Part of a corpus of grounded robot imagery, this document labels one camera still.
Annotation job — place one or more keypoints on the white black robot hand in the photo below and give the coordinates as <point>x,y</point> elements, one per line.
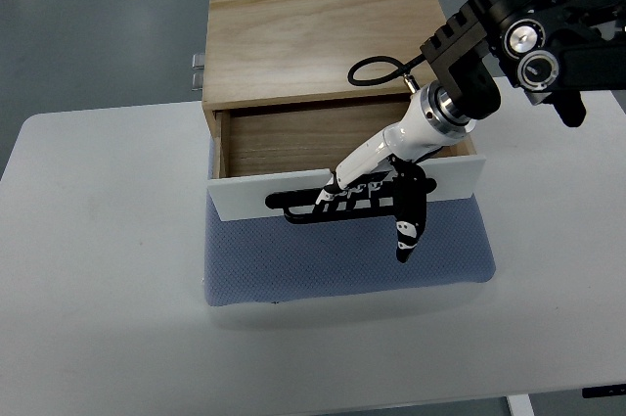
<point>431,123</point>

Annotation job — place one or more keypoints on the black drawer handle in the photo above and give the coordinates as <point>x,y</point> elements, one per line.
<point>293,200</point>

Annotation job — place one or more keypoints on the white top drawer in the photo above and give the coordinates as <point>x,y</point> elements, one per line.
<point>262,150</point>

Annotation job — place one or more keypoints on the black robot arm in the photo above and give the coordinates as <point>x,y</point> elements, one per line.
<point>555,49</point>

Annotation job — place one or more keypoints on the wooden drawer cabinet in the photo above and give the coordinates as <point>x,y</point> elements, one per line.
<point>275,52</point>

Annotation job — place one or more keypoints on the blue-grey mesh mat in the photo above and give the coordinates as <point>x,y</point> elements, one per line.
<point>268,259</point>

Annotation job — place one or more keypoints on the white table leg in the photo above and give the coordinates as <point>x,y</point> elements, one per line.
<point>520,405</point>

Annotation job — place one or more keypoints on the black table control panel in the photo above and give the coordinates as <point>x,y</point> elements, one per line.
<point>604,391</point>

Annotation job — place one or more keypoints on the lower metal bracket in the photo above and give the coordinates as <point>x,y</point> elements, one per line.
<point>197,81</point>

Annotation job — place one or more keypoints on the metal bracket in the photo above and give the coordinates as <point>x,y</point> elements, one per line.
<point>197,81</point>
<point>198,60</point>

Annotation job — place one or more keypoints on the upper metal bracket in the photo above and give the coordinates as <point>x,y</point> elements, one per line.
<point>198,60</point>

